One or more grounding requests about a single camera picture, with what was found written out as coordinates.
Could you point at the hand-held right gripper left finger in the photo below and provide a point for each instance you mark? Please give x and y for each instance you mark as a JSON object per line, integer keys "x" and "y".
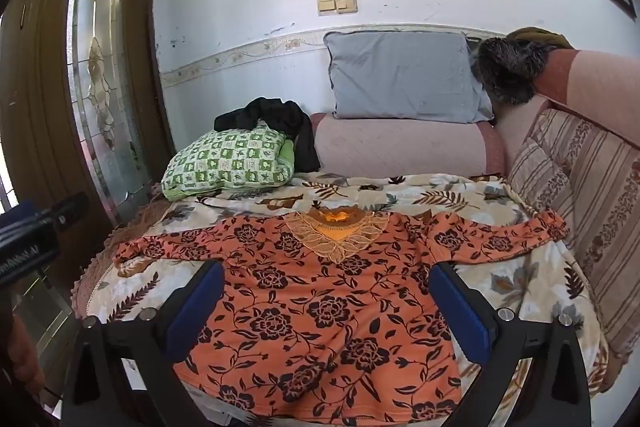
{"x": 196, "y": 307}

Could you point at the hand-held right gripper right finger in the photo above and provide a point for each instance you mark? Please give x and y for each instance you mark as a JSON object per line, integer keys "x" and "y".
{"x": 462, "y": 312}

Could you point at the orange floral blouse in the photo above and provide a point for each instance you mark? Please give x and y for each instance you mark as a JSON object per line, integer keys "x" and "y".
{"x": 320, "y": 307}

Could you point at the person's left forearm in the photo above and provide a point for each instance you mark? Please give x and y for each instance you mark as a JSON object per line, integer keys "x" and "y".
{"x": 20, "y": 357}

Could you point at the leaf print blanket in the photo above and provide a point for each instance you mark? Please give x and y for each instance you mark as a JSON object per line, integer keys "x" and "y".
{"x": 525, "y": 277}

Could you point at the green checkered pillow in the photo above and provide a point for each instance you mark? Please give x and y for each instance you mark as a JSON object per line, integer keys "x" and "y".
{"x": 230, "y": 159}

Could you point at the wooden door with glass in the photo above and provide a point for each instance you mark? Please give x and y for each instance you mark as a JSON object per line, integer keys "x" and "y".
{"x": 75, "y": 82}

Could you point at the striped floral cushion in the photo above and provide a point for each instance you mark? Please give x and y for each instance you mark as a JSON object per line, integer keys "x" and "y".
{"x": 595, "y": 187}

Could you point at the black cloth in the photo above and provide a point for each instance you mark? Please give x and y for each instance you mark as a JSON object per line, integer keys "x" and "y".
{"x": 285, "y": 119}

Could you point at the grey pillow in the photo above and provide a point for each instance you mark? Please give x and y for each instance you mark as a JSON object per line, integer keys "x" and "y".
{"x": 405, "y": 77}

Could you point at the dark fuzzy cushion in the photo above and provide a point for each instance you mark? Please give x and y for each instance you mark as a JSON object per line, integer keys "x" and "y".
{"x": 505, "y": 67}

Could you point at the olive cloth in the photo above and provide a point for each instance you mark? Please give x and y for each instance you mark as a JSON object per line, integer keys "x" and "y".
{"x": 540, "y": 37}

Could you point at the beige wall switch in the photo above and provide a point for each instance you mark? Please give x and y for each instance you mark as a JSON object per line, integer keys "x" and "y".
{"x": 338, "y": 4}

